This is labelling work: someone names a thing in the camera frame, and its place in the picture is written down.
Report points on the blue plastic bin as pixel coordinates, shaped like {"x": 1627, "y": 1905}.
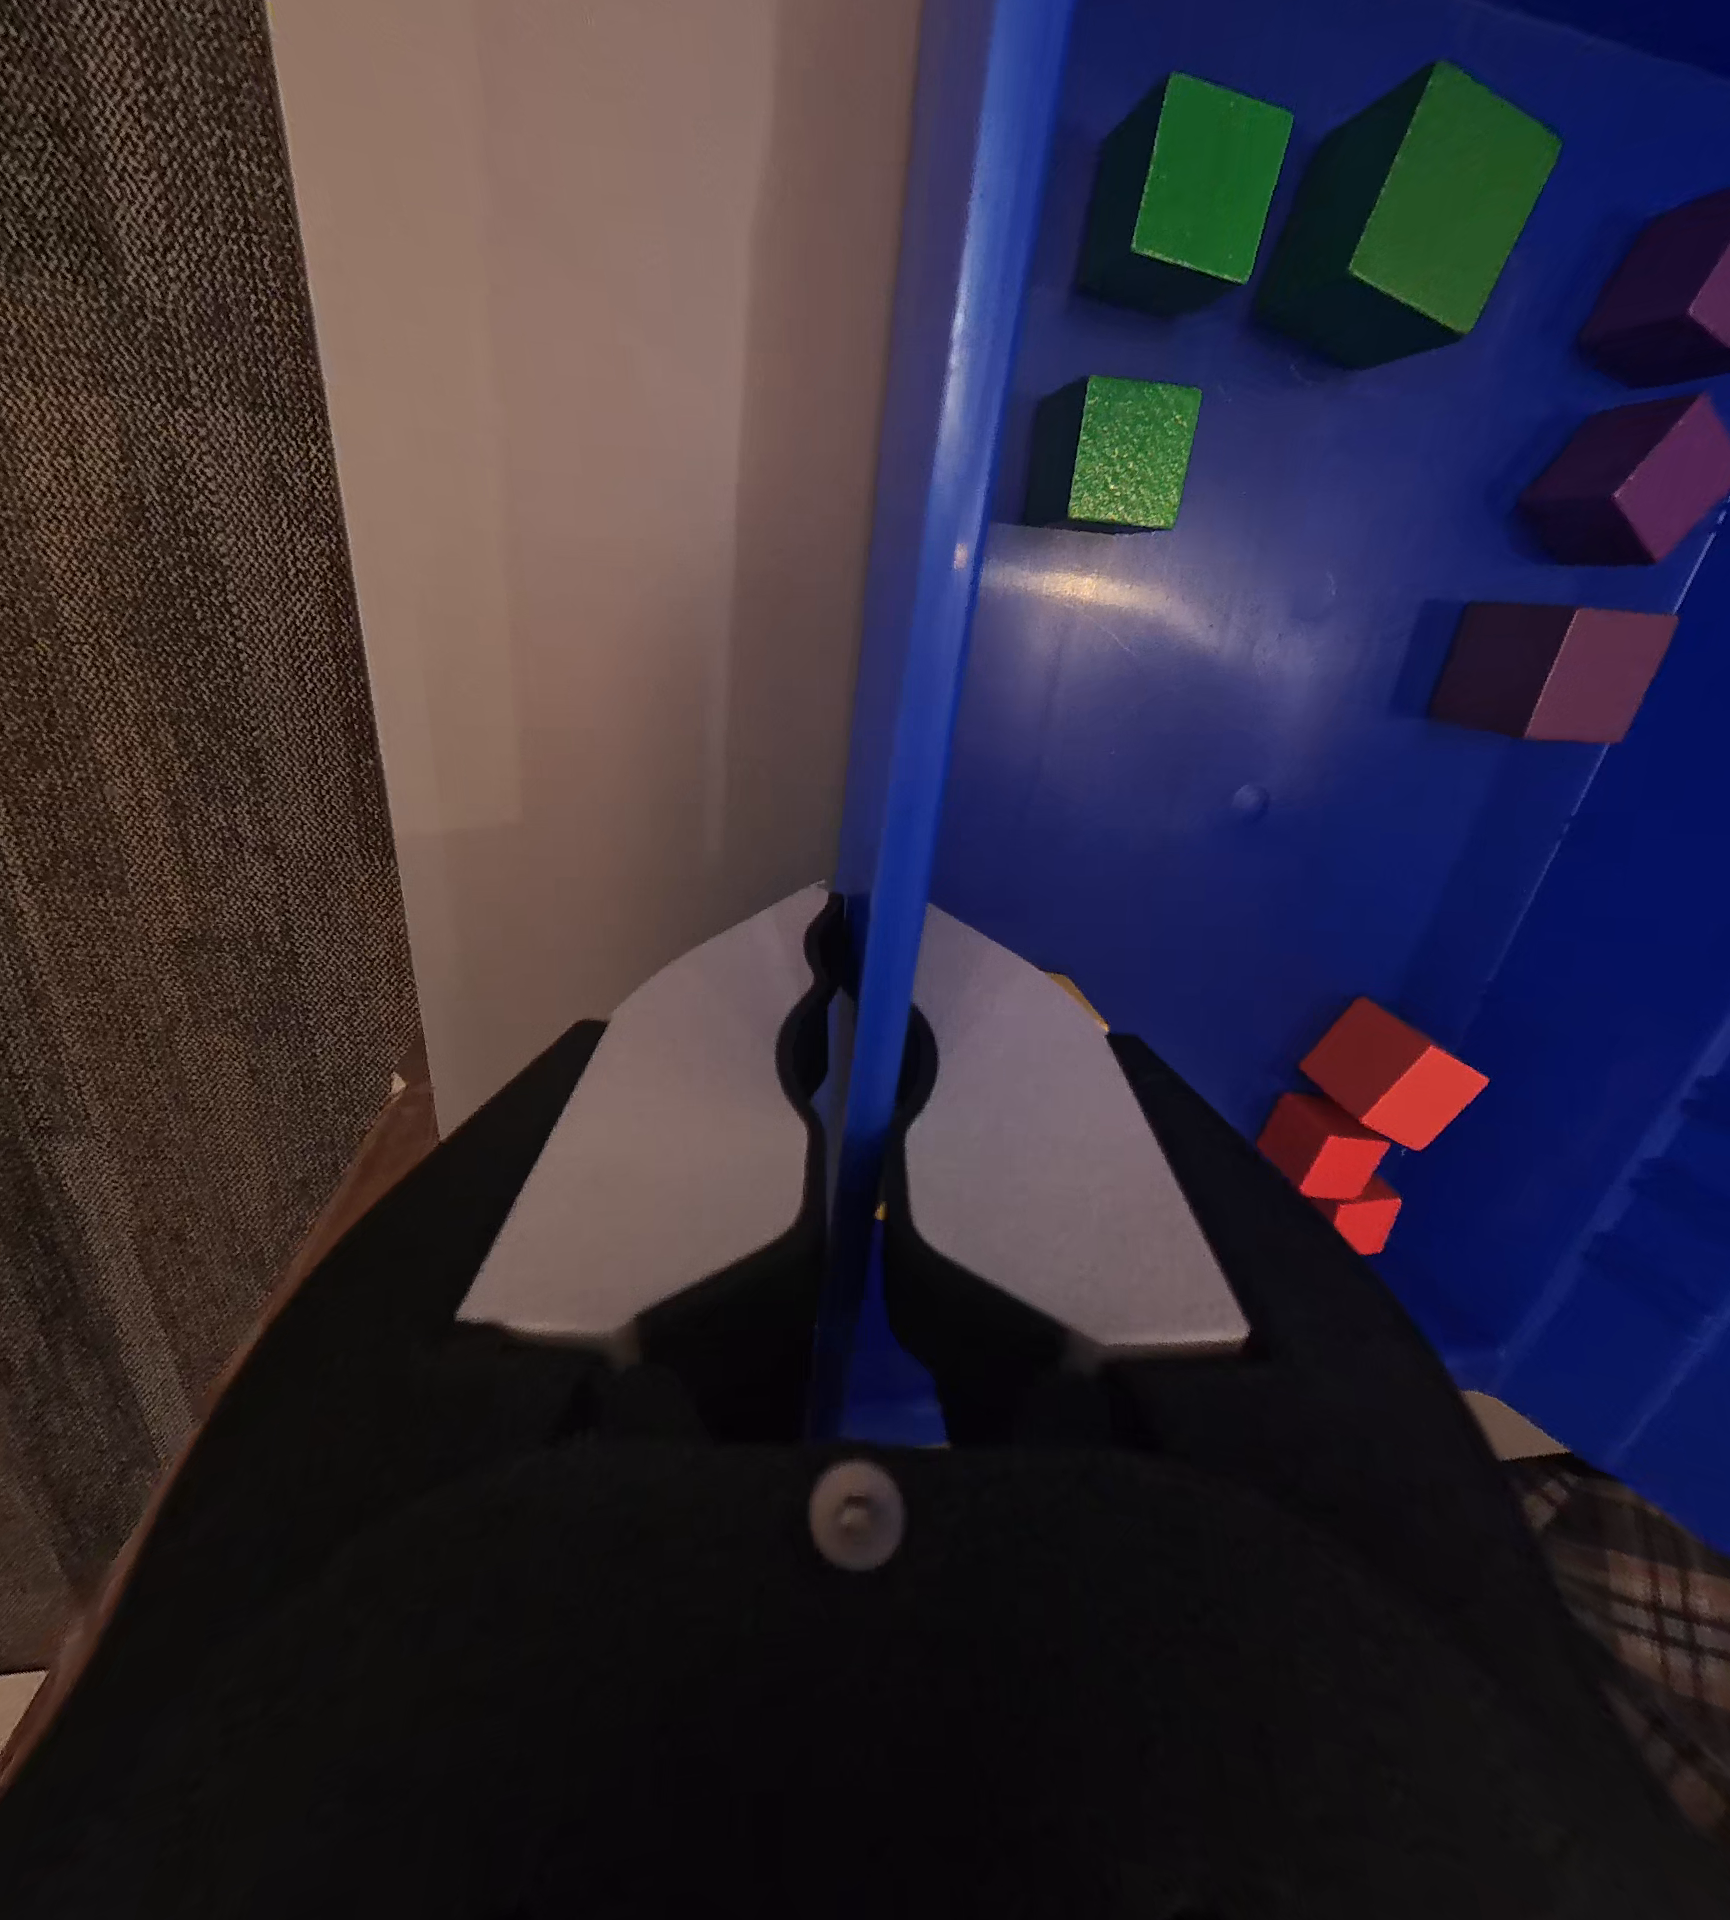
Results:
{"x": 1257, "y": 841}

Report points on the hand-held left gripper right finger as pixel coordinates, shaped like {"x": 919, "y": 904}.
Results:
{"x": 1059, "y": 1200}

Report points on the green wooden cube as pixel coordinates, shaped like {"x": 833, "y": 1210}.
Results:
{"x": 1451, "y": 194}
{"x": 1136, "y": 451}
{"x": 1211, "y": 180}

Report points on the yellow wooden cube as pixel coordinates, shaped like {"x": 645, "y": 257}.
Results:
{"x": 1076, "y": 1004}

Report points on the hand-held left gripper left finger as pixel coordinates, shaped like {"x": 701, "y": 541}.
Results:
{"x": 641, "y": 1186}

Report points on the person's plaid shirt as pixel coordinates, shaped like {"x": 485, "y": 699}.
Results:
{"x": 1691, "y": 1651}

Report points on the red wooden cube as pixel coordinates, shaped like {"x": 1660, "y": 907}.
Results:
{"x": 1325, "y": 1154}
{"x": 1368, "y": 1219}
{"x": 1405, "y": 1080}

